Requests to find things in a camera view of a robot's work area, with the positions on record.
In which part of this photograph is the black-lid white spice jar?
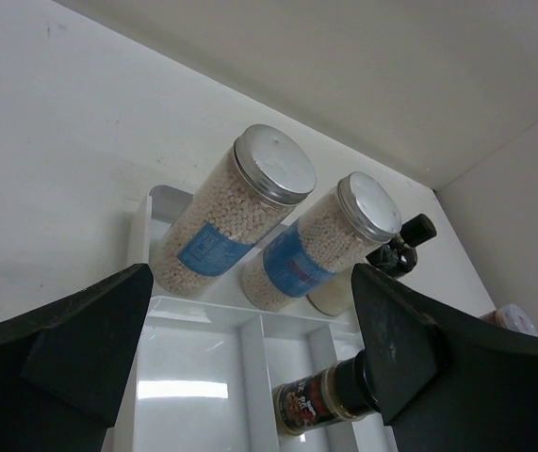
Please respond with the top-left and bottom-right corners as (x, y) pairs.
(305, 213), (438, 316)

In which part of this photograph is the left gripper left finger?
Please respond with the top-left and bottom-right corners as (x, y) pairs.
(0, 264), (154, 451)

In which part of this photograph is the red-label white-lid jar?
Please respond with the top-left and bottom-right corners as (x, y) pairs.
(481, 304), (538, 337)

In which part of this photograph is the small black-lid spice bottle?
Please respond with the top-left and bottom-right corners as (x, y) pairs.
(272, 350), (380, 437)

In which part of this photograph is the clear plastic organizer tray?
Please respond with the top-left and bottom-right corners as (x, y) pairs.
(103, 184), (397, 452)

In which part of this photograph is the silver-lid blue-label shaker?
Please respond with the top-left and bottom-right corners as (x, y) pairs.
(241, 171), (402, 312)
(150, 124), (317, 298)

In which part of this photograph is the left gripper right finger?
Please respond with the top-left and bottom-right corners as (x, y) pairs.
(351, 264), (538, 451)

